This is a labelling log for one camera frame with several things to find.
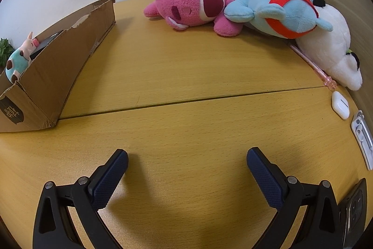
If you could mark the green potted plant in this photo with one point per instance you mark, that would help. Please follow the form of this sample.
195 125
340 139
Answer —
5 50

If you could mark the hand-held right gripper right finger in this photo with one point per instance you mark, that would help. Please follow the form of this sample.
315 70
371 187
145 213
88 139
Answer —
265 179

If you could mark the brown cardboard box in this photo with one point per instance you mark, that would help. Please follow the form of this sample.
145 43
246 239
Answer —
58 62

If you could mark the small pig plush toy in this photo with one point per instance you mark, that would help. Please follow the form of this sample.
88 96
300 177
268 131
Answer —
19 58

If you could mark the wooden desktop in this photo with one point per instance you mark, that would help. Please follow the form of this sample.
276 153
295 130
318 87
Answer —
189 135

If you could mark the white earbuds case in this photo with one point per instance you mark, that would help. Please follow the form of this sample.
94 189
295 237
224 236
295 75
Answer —
340 104

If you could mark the smartphone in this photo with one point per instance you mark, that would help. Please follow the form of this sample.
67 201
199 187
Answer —
354 211

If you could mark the pink bear plush toy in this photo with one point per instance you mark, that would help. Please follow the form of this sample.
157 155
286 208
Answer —
192 7

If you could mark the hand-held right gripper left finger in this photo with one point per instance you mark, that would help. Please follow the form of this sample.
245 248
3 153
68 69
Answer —
108 180

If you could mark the white plush toy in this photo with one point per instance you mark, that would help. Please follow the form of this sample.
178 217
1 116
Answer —
329 42

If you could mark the pink pen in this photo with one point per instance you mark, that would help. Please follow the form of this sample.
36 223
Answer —
313 65

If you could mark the blue plush toy red band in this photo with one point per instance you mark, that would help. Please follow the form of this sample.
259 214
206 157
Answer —
262 7

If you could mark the black power adapter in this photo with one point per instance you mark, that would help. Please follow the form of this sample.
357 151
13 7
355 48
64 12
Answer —
43 43

